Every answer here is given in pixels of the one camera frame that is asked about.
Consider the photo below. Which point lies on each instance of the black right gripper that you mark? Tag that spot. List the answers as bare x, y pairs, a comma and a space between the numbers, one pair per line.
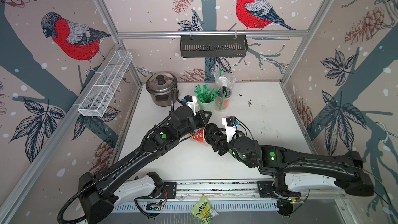
221, 139

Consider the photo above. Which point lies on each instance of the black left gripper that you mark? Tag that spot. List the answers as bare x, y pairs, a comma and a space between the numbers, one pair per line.
203, 121

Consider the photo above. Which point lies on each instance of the black lid red cup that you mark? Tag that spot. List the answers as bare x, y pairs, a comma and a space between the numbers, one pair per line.
222, 101
200, 134

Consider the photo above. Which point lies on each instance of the clear plastic carrier bag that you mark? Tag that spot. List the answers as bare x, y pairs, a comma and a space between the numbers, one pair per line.
217, 73

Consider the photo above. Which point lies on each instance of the white lid cup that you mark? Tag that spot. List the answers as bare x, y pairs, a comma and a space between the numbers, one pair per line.
223, 81

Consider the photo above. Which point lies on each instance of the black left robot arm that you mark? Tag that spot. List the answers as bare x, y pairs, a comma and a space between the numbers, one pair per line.
97, 192

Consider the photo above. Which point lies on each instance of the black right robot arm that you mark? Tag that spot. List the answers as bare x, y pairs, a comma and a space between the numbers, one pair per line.
346, 170

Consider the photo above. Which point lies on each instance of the green straw holder cup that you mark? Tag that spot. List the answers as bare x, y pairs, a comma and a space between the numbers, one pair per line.
207, 107

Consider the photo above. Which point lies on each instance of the green straws bundle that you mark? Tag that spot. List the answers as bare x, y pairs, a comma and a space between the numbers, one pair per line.
206, 94

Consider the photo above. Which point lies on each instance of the silver rice cooker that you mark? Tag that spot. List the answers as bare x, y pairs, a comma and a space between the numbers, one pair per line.
163, 88

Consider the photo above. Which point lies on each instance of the green snack packet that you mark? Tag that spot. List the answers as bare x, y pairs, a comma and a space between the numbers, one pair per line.
203, 211

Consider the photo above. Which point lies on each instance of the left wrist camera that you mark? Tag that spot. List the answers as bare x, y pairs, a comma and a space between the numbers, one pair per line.
192, 103

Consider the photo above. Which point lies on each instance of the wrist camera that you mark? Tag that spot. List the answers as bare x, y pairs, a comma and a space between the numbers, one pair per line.
192, 103
230, 124

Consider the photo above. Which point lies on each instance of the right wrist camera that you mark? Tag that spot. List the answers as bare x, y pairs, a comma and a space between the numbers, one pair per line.
230, 124

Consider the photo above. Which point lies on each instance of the black hanging wire basket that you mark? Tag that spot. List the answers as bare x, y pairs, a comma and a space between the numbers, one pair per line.
213, 46

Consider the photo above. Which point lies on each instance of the white wire mesh shelf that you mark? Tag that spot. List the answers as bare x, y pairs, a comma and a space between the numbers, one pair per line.
100, 95

